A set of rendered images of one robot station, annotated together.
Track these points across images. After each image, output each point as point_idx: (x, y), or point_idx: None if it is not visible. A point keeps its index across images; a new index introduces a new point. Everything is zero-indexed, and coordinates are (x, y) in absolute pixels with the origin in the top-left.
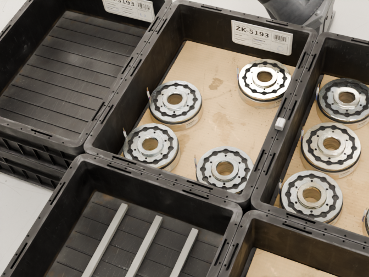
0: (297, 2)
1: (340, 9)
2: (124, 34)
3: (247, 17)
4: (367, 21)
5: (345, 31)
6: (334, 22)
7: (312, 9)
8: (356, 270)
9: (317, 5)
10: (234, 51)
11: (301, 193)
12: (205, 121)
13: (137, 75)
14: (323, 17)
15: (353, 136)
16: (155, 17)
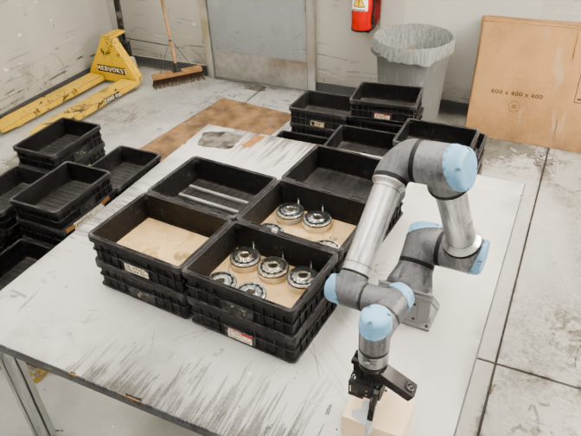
0: (393, 271)
1: (432, 336)
2: None
3: (355, 227)
4: (418, 349)
5: (408, 334)
6: (418, 330)
7: (390, 280)
8: None
9: (392, 282)
10: None
11: (246, 251)
12: (307, 234)
13: (322, 194)
14: (382, 285)
15: (276, 274)
16: (361, 197)
